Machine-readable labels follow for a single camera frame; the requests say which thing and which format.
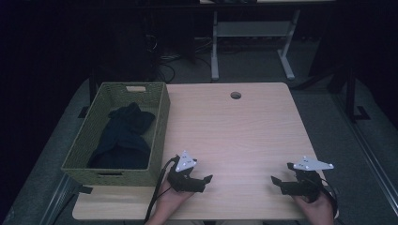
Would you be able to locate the black tape strip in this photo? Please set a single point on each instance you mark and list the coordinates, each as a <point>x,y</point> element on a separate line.
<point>85,189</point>

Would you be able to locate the person's right hand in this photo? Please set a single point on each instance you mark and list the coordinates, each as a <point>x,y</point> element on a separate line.
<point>317,212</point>

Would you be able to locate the white metal desk frame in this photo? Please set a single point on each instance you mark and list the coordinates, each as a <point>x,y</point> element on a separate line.
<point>250,28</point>

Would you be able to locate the green woven basket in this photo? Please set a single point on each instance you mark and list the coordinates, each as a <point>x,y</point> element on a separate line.
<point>94,125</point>

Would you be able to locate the dark navy shirt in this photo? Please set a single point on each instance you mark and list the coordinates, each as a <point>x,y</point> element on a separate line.
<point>125,140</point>

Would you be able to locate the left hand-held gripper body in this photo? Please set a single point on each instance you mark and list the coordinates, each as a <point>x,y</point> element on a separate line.
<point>185,162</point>

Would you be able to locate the person's left hand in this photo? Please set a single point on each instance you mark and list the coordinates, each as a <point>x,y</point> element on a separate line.
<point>169,203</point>

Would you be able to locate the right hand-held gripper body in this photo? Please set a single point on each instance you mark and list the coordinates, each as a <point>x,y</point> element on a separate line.
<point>308,187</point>

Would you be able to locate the black metal stand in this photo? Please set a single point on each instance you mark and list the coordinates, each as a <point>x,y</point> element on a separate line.
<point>351,93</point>

